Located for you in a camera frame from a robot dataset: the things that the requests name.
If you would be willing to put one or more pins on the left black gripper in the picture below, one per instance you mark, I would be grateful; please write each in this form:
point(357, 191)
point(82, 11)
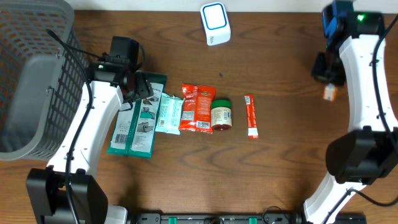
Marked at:
point(145, 89)

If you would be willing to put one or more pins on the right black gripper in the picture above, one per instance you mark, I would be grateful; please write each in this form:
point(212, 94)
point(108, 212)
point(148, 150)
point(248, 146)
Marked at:
point(318, 73)

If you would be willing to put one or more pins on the small orange packet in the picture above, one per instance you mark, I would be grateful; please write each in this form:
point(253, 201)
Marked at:
point(330, 92)

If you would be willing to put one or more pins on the green 3M gloves package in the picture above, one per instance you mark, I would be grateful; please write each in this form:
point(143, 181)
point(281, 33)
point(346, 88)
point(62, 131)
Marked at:
point(134, 132)

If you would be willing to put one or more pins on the pale green wipes pack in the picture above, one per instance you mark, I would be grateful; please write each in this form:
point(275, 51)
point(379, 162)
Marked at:
point(170, 113)

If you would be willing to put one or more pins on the red stick packet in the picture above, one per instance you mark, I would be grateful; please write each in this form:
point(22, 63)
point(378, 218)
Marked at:
point(251, 117)

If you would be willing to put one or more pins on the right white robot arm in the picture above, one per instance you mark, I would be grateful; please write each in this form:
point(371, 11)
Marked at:
point(354, 57)

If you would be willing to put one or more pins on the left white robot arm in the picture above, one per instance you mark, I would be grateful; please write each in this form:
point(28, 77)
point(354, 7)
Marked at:
point(66, 191)

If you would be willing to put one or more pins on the white barcode scanner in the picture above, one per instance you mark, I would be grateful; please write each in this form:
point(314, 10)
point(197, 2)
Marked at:
point(215, 23)

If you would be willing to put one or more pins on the red snack bag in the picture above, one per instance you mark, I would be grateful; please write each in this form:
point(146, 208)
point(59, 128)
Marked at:
point(196, 114)

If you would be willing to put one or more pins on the green lid jar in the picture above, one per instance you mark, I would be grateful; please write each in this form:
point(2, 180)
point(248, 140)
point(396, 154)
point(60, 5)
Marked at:
point(221, 118)

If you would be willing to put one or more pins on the grey plastic mesh basket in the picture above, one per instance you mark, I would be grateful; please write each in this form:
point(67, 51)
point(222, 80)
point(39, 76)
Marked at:
point(41, 84)

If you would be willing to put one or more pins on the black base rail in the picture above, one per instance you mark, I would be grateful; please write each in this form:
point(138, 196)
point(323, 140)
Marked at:
point(270, 218)

